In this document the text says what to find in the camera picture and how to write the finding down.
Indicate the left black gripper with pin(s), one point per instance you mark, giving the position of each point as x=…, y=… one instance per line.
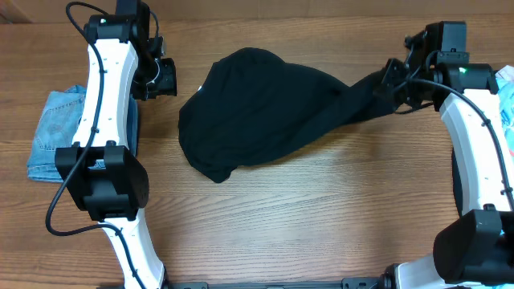
x=169, y=85

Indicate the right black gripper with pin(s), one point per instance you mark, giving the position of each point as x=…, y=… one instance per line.
x=390, y=80

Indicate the black t-shirt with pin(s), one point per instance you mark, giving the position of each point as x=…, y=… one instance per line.
x=254, y=108

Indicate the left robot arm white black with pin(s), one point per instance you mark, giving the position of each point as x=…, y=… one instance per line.
x=126, y=62

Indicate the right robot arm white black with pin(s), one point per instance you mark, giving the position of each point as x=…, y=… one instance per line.
x=475, y=251

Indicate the folded blue jeans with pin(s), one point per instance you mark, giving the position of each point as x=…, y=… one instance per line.
x=57, y=125

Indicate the light blue garment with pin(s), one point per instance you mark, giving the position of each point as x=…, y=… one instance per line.
x=505, y=94

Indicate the white pink garment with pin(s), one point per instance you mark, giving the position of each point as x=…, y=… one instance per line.
x=506, y=73

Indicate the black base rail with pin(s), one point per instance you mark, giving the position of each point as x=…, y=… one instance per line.
x=345, y=283

